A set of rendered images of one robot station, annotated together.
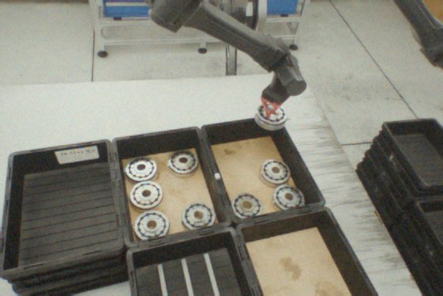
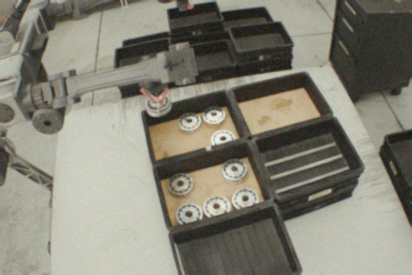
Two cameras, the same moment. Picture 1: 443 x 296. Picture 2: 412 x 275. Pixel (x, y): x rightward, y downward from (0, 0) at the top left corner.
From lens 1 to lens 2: 1.03 m
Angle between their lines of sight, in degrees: 47
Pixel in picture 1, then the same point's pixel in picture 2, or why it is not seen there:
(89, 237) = (254, 244)
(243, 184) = (198, 145)
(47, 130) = not seen: outside the picture
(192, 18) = not seen: hidden behind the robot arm
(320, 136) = (134, 106)
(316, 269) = (263, 107)
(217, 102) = (87, 179)
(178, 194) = (210, 189)
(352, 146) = not seen: hidden behind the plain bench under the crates
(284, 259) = (258, 123)
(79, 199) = (218, 260)
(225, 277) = (275, 154)
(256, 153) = (166, 136)
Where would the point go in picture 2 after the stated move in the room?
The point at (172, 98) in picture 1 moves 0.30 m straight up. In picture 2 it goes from (78, 216) to (51, 181)
